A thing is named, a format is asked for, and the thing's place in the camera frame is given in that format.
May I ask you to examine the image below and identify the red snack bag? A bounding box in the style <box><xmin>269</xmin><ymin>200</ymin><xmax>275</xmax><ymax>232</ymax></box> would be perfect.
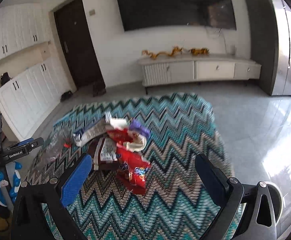
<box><xmin>116</xmin><ymin>145</ymin><xmax>151</xmax><ymax>195</ymax></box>

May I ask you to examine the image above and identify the blue white gloved left hand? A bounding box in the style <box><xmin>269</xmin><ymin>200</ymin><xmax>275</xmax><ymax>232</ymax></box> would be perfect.
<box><xmin>0</xmin><ymin>161</ymin><xmax>22</xmax><ymax>208</ymax></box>

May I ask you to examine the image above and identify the brown snack wrapper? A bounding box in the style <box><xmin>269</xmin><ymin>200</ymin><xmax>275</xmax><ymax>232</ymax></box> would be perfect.
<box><xmin>88</xmin><ymin>137</ymin><xmax>119</xmax><ymax>171</ymax></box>

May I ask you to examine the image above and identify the clear crumpled plastic bottle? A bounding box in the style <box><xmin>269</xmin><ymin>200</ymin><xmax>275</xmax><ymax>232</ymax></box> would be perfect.
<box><xmin>39</xmin><ymin>126</ymin><xmax>72</xmax><ymax>166</ymax></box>

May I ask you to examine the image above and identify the white silver printed wrapper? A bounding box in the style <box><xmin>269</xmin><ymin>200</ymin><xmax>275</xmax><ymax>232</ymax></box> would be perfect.
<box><xmin>73</xmin><ymin>124</ymin><xmax>106</xmax><ymax>147</ymax></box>

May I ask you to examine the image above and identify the zigzag knitted table cloth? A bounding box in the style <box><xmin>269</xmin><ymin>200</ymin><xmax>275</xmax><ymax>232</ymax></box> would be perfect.
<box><xmin>25</xmin><ymin>92</ymin><xmax>244</xmax><ymax>240</ymax></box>

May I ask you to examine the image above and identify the red white paper cup wrapper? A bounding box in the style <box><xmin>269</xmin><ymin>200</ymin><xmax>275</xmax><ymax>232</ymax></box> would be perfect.
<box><xmin>105</xmin><ymin>117</ymin><xmax>147</xmax><ymax>152</ymax></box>

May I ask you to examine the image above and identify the black handbag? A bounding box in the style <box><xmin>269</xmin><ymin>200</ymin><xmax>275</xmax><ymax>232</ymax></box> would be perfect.
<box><xmin>0</xmin><ymin>72</ymin><xmax>11</xmax><ymax>86</ymax></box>

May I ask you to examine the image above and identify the purple plastic wrapper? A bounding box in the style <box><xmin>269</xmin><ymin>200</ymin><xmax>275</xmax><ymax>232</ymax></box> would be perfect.
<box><xmin>129</xmin><ymin>119</ymin><xmax>150</xmax><ymax>139</ymax></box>

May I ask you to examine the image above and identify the black shoes pair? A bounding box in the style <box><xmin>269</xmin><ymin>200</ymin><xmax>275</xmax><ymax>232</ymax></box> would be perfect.
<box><xmin>60</xmin><ymin>90</ymin><xmax>73</xmax><ymax>102</ymax></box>

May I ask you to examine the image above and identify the brown boots pair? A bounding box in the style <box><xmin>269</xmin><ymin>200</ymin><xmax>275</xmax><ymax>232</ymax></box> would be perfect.
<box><xmin>92</xmin><ymin>81</ymin><xmax>107</xmax><ymax>97</ymax></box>

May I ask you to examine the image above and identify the white tv cabinet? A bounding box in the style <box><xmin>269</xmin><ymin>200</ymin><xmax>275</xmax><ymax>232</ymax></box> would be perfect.
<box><xmin>138</xmin><ymin>54</ymin><xmax>261</xmax><ymax>89</ymax></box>

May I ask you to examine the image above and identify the golden tiger figurine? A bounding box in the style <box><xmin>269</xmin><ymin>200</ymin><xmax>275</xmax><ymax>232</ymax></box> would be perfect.
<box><xmin>189</xmin><ymin>48</ymin><xmax>209</xmax><ymax>56</ymax></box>

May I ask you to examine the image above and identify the golden dragon figurine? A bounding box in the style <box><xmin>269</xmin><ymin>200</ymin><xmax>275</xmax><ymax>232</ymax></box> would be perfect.
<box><xmin>141</xmin><ymin>46</ymin><xmax>182</xmax><ymax>60</ymax></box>

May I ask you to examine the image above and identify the dark wooden door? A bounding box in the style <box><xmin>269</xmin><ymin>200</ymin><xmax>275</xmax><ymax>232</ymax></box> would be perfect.
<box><xmin>54</xmin><ymin>0</ymin><xmax>104</xmax><ymax>88</ymax></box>

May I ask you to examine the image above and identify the grey double door refrigerator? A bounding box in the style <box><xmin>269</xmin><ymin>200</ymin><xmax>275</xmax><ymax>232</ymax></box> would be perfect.
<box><xmin>245</xmin><ymin>0</ymin><xmax>291</xmax><ymax>96</ymax></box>

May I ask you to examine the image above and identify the white wall cabinet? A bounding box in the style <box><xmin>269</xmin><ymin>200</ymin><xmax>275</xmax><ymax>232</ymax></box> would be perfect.
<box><xmin>0</xmin><ymin>0</ymin><xmax>76</xmax><ymax>141</ymax></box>

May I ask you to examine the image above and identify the wall mounted black television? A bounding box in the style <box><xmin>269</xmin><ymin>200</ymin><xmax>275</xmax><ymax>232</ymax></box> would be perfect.
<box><xmin>117</xmin><ymin>0</ymin><xmax>237</xmax><ymax>31</ymax></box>

